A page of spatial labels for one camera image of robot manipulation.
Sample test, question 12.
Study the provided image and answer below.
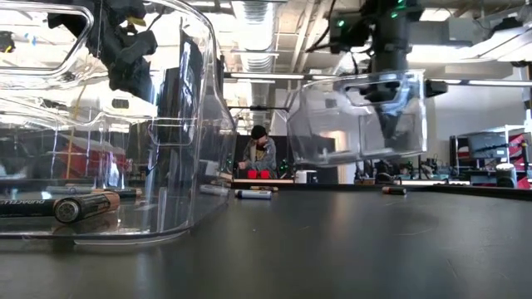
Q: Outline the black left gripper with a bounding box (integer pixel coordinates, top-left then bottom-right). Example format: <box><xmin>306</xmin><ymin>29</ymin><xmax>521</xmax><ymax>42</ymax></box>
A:
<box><xmin>47</xmin><ymin>0</ymin><xmax>160</xmax><ymax>103</ymax></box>

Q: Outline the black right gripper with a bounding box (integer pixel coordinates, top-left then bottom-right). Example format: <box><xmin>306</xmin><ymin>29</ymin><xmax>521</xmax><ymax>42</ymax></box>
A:
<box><xmin>357</xmin><ymin>70</ymin><xmax>449</xmax><ymax>140</ymax></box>

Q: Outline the clear plastic bin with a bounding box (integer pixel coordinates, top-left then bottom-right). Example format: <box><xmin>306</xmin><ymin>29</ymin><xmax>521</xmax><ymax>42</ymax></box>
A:
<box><xmin>285</xmin><ymin>69</ymin><xmax>428</xmax><ymax>168</ymax></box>
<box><xmin>0</xmin><ymin>0</ymin><xmax>239</xmax><ymax>246</ymax></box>

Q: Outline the small dark partition panel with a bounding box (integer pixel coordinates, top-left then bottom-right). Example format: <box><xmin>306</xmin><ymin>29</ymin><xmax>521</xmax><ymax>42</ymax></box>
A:
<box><xmin>157</xmin><ymin>67</ymin><xmax>186</xmax><ymax>147</ymax></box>

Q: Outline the background robot station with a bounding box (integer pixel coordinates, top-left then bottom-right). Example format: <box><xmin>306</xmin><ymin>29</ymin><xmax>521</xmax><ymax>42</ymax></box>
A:
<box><xmin>357</xmin><ymin>159</ymin><xmax>396</xmax><ymax>186</ymax></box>

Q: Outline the red storage crate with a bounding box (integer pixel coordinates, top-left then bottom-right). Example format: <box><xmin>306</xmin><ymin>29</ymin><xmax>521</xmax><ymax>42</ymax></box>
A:
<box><xmin>57</xmin><ymin>143</ymin><xmax>128</xmax><ymax>180</ymax></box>

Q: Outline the computer monitor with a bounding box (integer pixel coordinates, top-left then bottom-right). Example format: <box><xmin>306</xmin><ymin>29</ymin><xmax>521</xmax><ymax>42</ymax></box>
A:
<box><xmin>451</xmin><ymin>131</ymin><xmax>513</xmax><ymax>169</ymax></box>

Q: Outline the metal shelf rack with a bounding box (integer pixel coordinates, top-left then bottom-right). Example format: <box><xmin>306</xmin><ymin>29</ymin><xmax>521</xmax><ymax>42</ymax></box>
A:
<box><xmin>44</xmin><ymin>105</ymin><xmax>126</xmax><ymax>180</ymax></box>

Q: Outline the grey cylindrical speaker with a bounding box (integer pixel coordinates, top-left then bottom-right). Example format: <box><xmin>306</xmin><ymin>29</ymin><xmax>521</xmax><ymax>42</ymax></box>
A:
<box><xmin>495</xmin><ymin>163</ymin><xmax>518</xmax><ymax>189</ymax></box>

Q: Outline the person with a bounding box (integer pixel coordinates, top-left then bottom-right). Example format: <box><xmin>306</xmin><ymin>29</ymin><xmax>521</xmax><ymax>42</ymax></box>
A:
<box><xmin>238</xmin><ymin>124</ymin><xmax>278</xmax><ymax>180</ymax></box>

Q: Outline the black gantry frame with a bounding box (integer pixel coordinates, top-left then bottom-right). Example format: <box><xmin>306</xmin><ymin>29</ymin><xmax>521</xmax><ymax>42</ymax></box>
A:
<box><xmin>227</xmin><ymin>106</ymin><xmax>291</xmax><ymax>184</ymax></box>

